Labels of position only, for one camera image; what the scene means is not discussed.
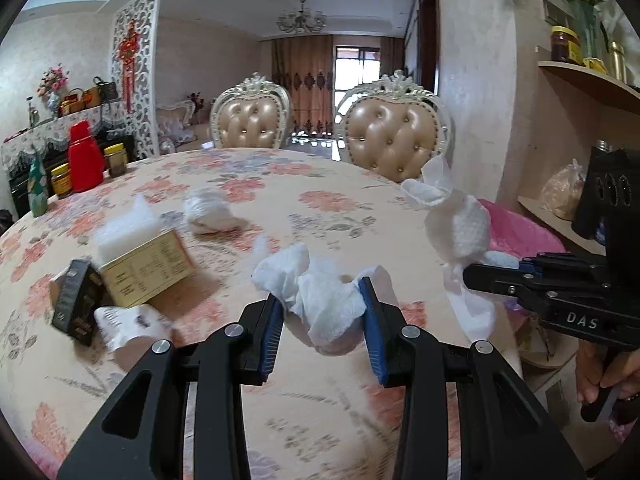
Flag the yellow cardboard box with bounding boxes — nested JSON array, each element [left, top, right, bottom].
[[97, 229, 198, 309]]

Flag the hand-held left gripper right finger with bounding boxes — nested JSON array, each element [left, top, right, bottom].
[[356, 276, 586, 480]]

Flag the small black box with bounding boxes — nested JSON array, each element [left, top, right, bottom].
[[51, 259, 107, 347]]

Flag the black piano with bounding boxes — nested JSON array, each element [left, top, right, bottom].
[[9, 129, 137, 217]]

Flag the lace piano cover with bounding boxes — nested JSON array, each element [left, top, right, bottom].
[[2, 100, 126, 173]]

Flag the crumpled white plastic bag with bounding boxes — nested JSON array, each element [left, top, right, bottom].
[[183, 186, 247, 236]]

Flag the gold metal can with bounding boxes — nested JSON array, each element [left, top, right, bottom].
[[607, 41, 627, 81]]

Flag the red knot wall hanging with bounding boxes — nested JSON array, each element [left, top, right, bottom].
[[119, 22, 141, 113]]

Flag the pink flowers in vase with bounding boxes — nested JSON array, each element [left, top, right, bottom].
[[37, 64, 71, 118]]

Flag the floral tablecloth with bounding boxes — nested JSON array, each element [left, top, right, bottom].
[[0, 146, 523, 480]]

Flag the beige tufted dining chair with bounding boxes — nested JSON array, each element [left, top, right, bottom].
[[209, 72, 292, 150], [334, 70, 455, 184]]

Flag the dark contents glass jar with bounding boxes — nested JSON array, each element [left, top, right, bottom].
[[103, 143, 127, 178]]

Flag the black handbag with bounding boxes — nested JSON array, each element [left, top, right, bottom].
[[93, 76, 119, 102]]

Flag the ceiling chandelier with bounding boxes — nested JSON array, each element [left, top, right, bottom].
[[276, 0, 327, 35]]

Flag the white printed packet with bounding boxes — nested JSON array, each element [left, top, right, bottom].
[[94, 301, 175, 367]]

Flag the glass vase with flowers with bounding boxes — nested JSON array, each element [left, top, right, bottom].
[[542, 0, 610, 61]]

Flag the dark jar with label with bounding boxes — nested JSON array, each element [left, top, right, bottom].
[[550, 26, 581, 65]]

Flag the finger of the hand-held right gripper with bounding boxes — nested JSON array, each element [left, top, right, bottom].
[[462, 262, 551, 311], [518, 254, 568, 277]]

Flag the twisted white paper towel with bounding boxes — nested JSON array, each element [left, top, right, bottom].
[[400, 154, 521, 342]]

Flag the person's right hand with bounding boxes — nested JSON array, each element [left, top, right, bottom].
[[575, 339, 640, 407]]

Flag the red thermos jug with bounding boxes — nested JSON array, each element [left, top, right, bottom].
[[67, 121, 106, 194]]

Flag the white foam piece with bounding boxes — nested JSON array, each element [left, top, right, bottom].
[[94, 195, 162, 263]]

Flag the wooden wall shelf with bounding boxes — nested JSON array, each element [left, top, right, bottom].
[[517, 60, 640, 257]]

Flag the clear bag of food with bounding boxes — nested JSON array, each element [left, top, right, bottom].
[[540, 159, 586, 221]]

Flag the green patterned bottle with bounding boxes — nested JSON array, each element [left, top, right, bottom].
[[28, 152, 50, 217]]

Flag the white lattice screen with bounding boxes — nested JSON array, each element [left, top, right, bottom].
[[111, 0, 164, 160]]

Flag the brown patterned curtain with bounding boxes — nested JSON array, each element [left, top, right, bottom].
[[272, 35, 334, 132]]

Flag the yellow label glass jar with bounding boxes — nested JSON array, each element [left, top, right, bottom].
[[50, 164, 74, 199]]

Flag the white ornate sofa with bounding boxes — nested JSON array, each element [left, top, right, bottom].
[[156, 100, 212, 152]]

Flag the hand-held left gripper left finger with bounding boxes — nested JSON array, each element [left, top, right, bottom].
[[56, 292, 287, 480]]

